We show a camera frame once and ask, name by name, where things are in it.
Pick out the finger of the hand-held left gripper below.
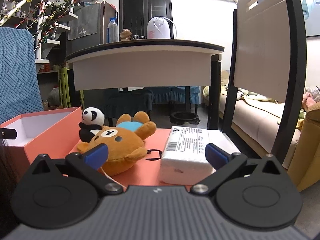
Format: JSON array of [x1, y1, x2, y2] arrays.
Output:
[[0, 129, 17, 140]]

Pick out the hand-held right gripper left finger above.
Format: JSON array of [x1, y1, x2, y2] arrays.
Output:
[[29, 144, 123, 197]]

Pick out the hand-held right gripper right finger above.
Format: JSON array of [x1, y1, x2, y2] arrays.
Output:
[[191, 143, 288, 197]]

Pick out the brown bear plush toy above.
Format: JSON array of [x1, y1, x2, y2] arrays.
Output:
[[76, 112, 157, 177]]

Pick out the white tissue pack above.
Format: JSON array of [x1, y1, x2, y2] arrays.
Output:
[[159, 126, 242, 185]]

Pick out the panda plush toy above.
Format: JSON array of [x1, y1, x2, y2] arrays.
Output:
[[78, 107, 105, 142]]

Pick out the orange cardboard box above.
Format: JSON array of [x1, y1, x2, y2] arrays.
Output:
[[0, 107, 83, 164]]

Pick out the orange box lid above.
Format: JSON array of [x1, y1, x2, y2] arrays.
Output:
[[67, 127, 173, 187]]

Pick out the black trash bin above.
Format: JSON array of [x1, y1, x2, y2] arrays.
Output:
[[170, 112, 201, 126]]

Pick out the beige sofa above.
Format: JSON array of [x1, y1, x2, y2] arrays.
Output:
[[202, 70, 306, 157]]

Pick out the blue knitted-cover chair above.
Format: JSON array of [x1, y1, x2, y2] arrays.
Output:
[[0, 27, 44, 125]]

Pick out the dark-covered chair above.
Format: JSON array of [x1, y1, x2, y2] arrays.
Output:
[[103, 89, 154, 128]]

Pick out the green plastic stools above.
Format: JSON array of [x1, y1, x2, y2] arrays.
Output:
[[58, 66, 84, 108]]

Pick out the blue-skirted chair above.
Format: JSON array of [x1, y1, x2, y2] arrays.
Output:
[[144, 85, 201, 117]]

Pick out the yellow armchair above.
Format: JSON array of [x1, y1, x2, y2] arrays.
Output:
[[287, 106, 320, 193]]

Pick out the black-topped white table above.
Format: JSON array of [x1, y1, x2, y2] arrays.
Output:
[[64, 39, 225, 131]]

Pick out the pink fluffy plush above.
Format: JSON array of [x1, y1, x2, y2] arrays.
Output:
[[301, 87, 320, 112]]

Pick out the white-backed black-framed chair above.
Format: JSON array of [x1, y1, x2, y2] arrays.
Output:
[[222, 0, 307, 166]]

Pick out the white staircase with garland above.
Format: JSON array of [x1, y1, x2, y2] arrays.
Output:
[[0, 0, 88, 64]]

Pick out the small brown figurine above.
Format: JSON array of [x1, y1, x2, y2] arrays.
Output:
[[119, 29, 132, 42]]

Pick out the clear plastic water bottle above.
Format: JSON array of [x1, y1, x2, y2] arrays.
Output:
[[107, 17, 119, 43]]

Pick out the brown refrigerator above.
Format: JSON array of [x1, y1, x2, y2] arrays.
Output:
[[66, 1, 118, 53]]

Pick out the grey embroidered cloth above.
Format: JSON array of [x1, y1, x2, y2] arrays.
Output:
[[68, 4, 99, 41]]

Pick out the white humidifier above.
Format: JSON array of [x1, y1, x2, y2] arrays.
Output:
[[146, 17, 179, 40]]

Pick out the dark window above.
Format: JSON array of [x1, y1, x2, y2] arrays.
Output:
[[118, 0, 173, 39]]

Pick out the wall shelf with clutter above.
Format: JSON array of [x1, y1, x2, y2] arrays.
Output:
[[0, 0, 46, 32]]

